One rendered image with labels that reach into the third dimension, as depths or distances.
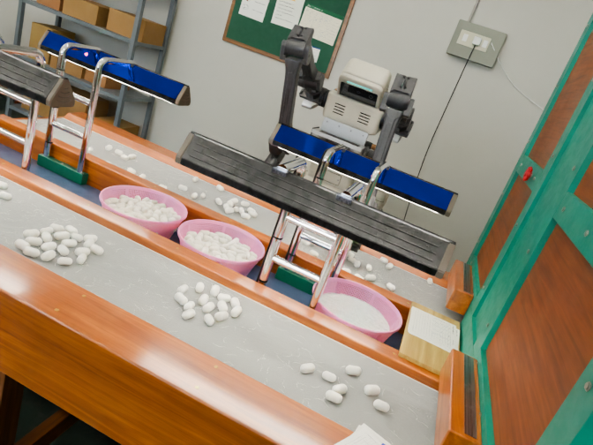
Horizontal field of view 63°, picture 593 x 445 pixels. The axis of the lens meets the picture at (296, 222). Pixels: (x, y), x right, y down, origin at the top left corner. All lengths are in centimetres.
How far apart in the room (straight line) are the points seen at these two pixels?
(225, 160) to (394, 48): 274
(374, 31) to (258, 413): 316
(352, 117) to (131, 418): 167
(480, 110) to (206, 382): 303
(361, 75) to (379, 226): 132
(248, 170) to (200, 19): 324
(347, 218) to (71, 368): 60
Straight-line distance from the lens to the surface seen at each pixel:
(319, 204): 100
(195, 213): 165
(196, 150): 110
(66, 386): 107
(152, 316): 110
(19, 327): 109
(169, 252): 133
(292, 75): 190
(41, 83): 135
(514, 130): 366
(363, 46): 374
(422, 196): 153
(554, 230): 113
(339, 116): 230
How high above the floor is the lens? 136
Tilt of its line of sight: 19 degrees down
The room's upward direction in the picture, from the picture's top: 20 degrees clockwise
